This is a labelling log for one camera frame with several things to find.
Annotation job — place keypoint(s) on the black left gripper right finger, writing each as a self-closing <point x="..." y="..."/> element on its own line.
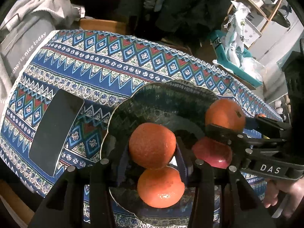
<point x="239" y="206"/>

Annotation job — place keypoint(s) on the wooden shelf rack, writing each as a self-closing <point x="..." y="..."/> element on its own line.
<point x="262" y="14"/>

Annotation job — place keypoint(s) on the red apple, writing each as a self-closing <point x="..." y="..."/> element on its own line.
<point x="214" y="153"/>

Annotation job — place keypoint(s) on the orange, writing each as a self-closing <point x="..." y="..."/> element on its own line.
<point x="160" y="188"/>
<point x="226" y="113"/>
<point x="152" y="146"/>

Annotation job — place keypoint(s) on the dark patterned bowl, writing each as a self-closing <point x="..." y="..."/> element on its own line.
<point x="179" y="106"/>

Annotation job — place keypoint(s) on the black hanging jacket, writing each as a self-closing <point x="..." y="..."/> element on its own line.
<point x="186" y="22"/>

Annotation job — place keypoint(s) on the orange on bowl rim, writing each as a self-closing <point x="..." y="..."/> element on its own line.
<point x="226" y="113"/>

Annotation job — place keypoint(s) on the orange in bowl front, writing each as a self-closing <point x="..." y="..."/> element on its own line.
<point x="160" y="188"/>

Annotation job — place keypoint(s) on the black smartphone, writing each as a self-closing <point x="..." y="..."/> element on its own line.
<point x="53" y="130"/>

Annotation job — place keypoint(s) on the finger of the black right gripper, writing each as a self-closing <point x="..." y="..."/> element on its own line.
<point x="228" y="135"/>
<point x="264" y="124"/>

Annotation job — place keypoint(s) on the white gray clothes pile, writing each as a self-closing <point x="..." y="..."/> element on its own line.
<point x="24" y="28"/>

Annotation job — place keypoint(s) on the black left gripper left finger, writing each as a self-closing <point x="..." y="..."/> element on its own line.
<point x="63" y="205"/>

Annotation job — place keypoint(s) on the teal plastic crate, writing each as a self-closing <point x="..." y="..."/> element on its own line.
<point x="223" y="60"/>

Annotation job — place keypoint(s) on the blue patterned tablecloth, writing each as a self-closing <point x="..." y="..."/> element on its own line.
<point x="104" y="69"/>

